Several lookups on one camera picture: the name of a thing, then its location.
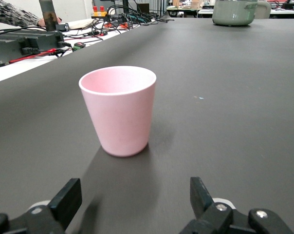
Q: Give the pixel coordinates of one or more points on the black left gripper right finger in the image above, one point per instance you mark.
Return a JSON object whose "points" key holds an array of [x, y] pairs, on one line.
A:
{"points": [[203, 207]]}

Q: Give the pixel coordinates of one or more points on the open paper notebook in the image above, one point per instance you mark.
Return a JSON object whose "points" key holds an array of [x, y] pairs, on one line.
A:
{"points": [[79, 24]]}

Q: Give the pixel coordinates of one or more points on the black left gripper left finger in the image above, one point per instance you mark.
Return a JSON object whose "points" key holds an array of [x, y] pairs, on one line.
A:
{"points": [[59, 207]]}

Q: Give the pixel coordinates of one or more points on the grey patterned sleeve forearm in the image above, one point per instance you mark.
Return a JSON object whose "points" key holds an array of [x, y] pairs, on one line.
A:
{"points": [[8, 12]]}

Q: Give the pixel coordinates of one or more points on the small green circuit board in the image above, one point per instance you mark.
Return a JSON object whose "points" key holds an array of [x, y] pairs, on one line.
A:
{"points": [[79, 46]]}

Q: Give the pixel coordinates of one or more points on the white side desk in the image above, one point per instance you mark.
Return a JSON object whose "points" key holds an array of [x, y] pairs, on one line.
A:
{"points": [[15, 70]]}

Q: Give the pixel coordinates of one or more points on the pale green cooking pot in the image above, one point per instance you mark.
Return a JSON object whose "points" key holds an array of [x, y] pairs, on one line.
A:
{"points": [[232, 14]]}

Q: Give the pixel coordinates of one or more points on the yellow box red buttons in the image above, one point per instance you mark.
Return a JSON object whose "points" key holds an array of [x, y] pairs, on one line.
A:
{"points": [[99, 13]]}

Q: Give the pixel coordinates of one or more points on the small black box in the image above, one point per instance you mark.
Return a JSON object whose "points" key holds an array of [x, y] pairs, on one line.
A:
{"points": [[60, 27]]}

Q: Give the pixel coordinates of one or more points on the dark grey table mat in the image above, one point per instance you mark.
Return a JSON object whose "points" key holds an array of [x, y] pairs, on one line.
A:
{"points": [[210, 122]]}

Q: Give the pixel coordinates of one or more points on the bystander hand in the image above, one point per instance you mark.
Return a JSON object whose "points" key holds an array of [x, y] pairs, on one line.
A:
{"points": [[42, 22]]}

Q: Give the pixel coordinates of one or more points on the pink plastic cup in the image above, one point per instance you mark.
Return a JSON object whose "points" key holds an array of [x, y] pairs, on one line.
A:
{"points": [[117, 117]]}

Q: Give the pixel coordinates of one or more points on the beige office chair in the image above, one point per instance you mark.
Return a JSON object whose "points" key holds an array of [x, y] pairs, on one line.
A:
{"points": [[263, 9]]}

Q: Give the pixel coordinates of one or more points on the dark cylindrical post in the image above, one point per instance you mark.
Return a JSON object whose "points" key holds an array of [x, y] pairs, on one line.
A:
{"points": [[48, 14]]}

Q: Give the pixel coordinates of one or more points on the grey power supply box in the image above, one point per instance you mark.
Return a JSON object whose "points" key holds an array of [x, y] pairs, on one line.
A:
{"points": [[8, 48]]}

